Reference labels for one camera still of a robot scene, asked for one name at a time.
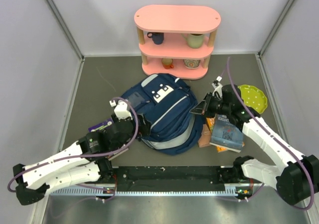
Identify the pink three-tier shelf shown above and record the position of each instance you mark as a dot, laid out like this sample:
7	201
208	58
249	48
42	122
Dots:
174	20

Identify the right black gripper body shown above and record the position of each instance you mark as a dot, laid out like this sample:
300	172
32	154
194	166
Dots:
218	106

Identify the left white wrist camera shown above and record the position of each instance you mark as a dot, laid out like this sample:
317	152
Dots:
121	109

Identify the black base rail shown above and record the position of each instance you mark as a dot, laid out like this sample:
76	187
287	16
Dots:
173	178

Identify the green polka dot plate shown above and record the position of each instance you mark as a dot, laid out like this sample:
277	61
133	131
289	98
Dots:
254	97

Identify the navy blue backpack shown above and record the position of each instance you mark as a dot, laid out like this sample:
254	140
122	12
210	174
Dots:
166	100

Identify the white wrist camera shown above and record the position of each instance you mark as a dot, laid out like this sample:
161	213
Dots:
121	109
217	92

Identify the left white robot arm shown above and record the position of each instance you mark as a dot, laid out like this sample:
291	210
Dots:
84	161

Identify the patterned ceramic bowl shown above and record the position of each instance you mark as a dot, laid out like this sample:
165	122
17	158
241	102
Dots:
191	64

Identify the dark blue 1984 book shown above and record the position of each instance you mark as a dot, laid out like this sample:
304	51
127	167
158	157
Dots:
226	135

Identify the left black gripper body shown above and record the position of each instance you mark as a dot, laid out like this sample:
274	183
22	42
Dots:
117	147

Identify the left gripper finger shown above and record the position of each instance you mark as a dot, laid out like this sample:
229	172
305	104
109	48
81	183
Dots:
143	133
143	122

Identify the orange cup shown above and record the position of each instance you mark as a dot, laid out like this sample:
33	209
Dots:
167	63

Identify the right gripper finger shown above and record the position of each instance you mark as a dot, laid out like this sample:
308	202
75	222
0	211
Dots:
199	109
208	98

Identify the pale green mug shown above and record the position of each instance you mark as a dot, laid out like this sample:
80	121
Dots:
194	41

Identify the purple book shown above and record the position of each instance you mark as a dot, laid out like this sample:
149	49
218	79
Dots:
102	127

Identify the orange treehouse book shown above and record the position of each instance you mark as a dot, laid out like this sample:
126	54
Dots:
210	124

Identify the dark blue mug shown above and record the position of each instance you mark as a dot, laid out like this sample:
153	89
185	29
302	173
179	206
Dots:
157	37

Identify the tan leather wallet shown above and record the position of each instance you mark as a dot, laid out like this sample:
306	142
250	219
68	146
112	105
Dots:
204	140

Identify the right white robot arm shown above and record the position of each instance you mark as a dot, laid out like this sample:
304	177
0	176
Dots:
294	176

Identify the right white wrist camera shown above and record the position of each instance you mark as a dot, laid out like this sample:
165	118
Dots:
217	92

